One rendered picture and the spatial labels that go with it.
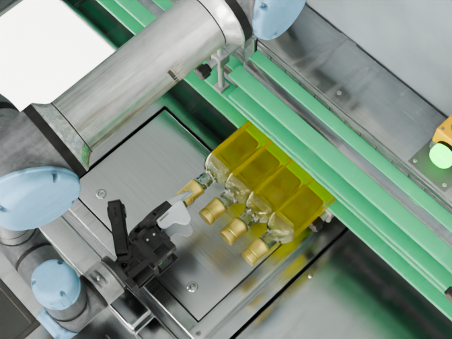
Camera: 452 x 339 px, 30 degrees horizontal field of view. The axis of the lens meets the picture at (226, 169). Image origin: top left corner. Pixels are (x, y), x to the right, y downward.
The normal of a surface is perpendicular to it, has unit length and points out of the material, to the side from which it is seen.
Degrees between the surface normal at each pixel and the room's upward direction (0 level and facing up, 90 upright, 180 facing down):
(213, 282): 90
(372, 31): 0
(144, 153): 90
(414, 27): 0
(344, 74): 90
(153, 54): 82
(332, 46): 90
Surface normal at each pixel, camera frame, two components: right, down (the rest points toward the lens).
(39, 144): 0.11, -0.10
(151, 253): -0.02, -0.44
